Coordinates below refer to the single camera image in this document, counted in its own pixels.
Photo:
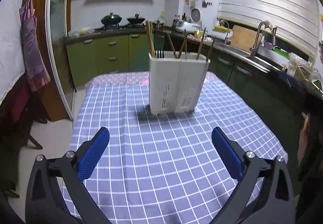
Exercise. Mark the white plastic utensil holder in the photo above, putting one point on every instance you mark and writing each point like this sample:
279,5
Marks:
175,84

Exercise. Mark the steel sink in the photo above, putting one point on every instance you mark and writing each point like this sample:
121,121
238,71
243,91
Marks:
246,57

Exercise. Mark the black wok with lid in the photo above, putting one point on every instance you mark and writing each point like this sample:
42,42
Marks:
111,19

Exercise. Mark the wooden cutting board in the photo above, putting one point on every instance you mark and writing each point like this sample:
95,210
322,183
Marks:
243,38

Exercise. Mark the black fork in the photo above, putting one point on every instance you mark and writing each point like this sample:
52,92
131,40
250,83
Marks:
159,54

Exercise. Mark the white round fan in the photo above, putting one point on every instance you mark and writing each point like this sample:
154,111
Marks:
195,15

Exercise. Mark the steel kitchen faucet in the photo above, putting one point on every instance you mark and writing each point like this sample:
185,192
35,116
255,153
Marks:
264,24

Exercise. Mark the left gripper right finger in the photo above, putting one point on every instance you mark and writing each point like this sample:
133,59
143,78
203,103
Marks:
230,153

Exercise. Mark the purple striped hanging cloth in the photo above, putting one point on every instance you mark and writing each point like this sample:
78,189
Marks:
37,74

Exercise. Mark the blue checked tablecloth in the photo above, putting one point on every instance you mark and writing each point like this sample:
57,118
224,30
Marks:
164,168

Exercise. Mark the white rice cooker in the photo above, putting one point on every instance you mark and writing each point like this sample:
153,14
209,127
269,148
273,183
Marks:
183,26

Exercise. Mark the glass sliding door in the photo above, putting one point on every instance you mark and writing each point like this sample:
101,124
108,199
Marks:
56,33

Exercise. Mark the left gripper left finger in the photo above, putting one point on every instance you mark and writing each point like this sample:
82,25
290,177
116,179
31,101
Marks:
90,153

